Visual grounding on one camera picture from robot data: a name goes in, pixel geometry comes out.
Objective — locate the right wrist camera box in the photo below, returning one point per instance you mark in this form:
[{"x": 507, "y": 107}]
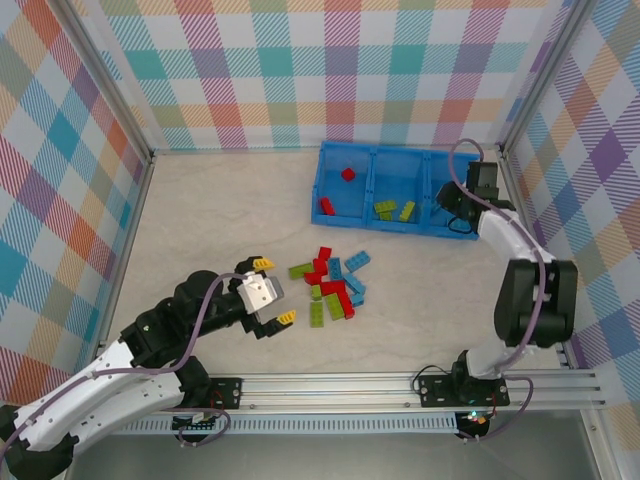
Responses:
[{"x": 483, "y": 177}]

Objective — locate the blue lego brick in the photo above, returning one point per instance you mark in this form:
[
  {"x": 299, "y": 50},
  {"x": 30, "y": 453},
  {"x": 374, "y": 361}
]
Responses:
[
  {"x": 355, "y": 283},
  {"x": 356, "y": 261},
  {"x": 335, "y": 268},
  {"x": 357, "y": 299}
]

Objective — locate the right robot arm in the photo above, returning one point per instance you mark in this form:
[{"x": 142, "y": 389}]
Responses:
[{"x": 535, "y": 310}]

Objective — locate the blue three-compartment bin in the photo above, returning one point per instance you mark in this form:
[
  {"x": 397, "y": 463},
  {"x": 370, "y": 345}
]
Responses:
[{"x": 395, "y": 175}]

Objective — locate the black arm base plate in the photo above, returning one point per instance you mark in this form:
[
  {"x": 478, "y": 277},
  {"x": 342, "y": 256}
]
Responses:
[
  {"x": 230, "y": 392},
  {"x": 435, "y": 392}
]

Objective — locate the small green lego brick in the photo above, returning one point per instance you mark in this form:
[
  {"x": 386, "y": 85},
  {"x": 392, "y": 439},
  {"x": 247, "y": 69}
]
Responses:
[{"x": 316, "y": 292}]

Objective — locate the long red lego brick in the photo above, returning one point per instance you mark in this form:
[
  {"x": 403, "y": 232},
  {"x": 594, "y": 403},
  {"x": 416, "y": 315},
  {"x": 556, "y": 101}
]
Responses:
[{"x": 348, "y": 305}]

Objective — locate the aluminium frame rail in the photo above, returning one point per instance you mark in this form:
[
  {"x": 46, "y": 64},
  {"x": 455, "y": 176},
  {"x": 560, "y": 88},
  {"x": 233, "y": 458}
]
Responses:
[{"x": 325, "y": 390}]

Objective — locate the aluminium side rail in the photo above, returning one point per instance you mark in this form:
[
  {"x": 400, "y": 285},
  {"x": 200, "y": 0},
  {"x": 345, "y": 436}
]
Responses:
[
  {"x": 132, "y": 220},
  {"x": 512, "y": 175}
]

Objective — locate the aluminium corner post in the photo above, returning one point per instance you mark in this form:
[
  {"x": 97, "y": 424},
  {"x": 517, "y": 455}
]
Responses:
[
  {"x": 120, "y": 100},
  {"x": 545, "y": 75}
]

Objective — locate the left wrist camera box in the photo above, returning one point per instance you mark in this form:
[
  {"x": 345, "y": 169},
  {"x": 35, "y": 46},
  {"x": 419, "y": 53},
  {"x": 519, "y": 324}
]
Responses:
[{"x": 260, "y": 295}]

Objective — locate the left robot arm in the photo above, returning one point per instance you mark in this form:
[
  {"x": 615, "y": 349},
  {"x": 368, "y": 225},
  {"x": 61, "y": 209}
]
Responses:
[{"x": 125, "y": 395}]

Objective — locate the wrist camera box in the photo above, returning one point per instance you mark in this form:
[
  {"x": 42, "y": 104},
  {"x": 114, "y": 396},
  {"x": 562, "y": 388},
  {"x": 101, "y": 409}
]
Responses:
[
  {"x": 483, "y": 177},
  {"x": 260, "y": 295}
]

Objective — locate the small circuit board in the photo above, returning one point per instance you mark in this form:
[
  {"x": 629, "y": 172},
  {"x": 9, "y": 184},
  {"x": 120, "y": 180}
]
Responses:
[
  {"x": 197, "y": 425},
  {"x": 477, "y": 421}
]

